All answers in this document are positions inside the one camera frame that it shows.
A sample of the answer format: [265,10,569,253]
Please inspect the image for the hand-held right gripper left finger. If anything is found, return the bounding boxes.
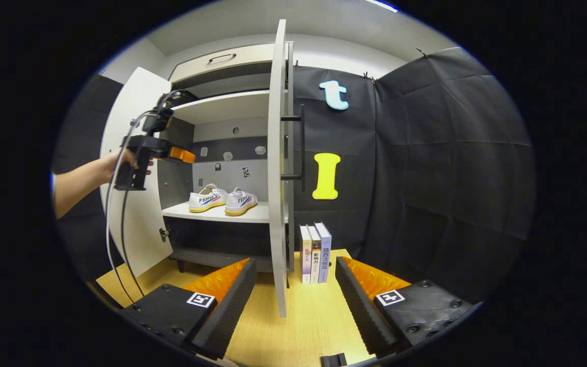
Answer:
[122,257,259,361]

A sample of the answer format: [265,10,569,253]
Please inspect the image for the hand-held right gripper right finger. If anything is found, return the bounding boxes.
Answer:
[335,256,478,358]

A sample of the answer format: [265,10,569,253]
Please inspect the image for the white canvas shoe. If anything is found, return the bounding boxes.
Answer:
[188,183,229,214]
[224,187,259,217]

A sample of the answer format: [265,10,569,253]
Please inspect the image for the white shoe cabinet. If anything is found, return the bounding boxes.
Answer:
[158,43,295,274]

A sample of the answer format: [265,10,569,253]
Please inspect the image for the white shoe cabinet door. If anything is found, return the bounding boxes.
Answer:
[99,66,175,279]
[266,19,306,318]

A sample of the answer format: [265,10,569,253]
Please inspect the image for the white cabinet drawer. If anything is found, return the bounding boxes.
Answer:
[169,43,277,85]

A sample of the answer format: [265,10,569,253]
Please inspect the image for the black backdrop cloth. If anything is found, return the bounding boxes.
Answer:
[290,46,537,307]
[50,73,124,282]

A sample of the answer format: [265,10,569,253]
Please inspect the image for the lavender book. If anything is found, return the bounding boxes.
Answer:
[314,221,333,284]

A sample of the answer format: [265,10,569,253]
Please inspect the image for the white book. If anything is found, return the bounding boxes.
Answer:
[307,224,322,285]

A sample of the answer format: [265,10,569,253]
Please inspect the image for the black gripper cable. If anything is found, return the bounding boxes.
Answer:
[104,109,157,307]

